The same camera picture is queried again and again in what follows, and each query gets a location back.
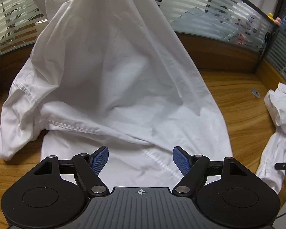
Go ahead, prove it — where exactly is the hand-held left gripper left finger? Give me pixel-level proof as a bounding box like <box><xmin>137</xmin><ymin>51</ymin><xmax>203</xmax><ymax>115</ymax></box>
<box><xmin>33</xmin><ymin>145</ymin><xmax>109</xmax><ymax>198</ymax></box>

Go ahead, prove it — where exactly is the frosted striped glass partition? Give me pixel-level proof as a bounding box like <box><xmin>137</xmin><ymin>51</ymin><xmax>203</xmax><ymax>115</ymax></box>
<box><xmin>260</xmin><ymin>0</ymin><xmax>286</xmax><ymax>89</ymax></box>
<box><xmin>0</xmin><ymin>0</ymin><xmax>283</xmax><ymax>60</ymax></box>

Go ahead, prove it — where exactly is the white shirt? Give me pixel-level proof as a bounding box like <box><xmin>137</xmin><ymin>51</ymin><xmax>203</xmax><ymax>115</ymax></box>
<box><xmin>0</xmin><ymin>0</ymin><xmax>233</xmax><ymax>189</ymax></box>
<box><xmin>256</xmin><ymin>82</ymin><xmax>286</xmax><ymax>194</ymax></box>

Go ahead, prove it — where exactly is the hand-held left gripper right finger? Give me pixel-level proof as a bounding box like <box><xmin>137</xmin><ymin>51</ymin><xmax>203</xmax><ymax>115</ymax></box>
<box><xmin>172</xmin><ymin>146</ymin><xmax>249</xmax><ymax>198</ymax></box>

